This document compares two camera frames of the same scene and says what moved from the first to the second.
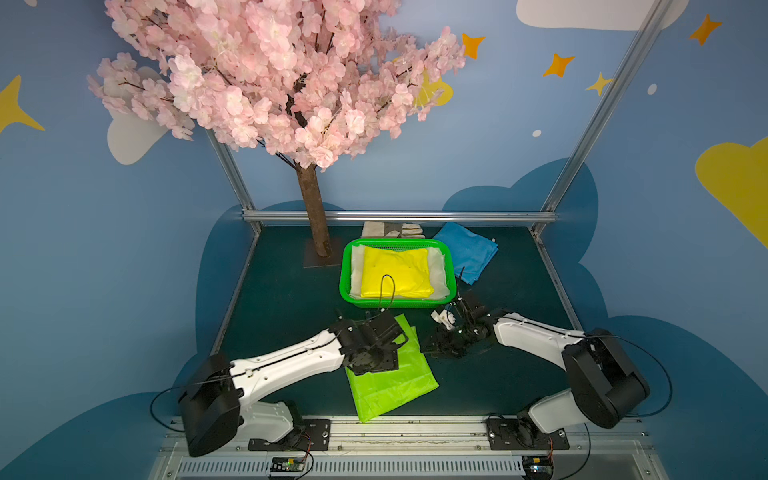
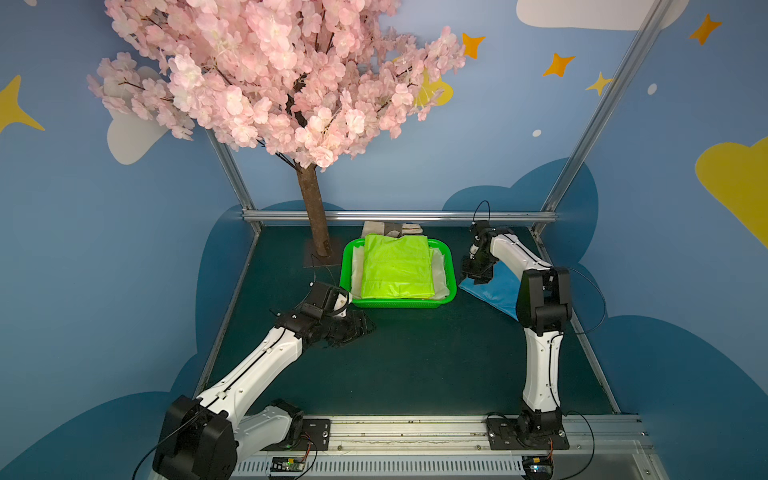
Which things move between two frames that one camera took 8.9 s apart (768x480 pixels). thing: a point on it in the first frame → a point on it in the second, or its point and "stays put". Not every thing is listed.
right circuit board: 537,467 stays put
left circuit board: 286,464 stays put
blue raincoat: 471,252 → 501,291
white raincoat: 436,269 stays put
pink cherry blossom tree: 309,81 stays put
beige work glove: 375,229 stays put
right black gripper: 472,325 → 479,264
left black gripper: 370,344 → 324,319
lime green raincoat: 377,392 → 396,268
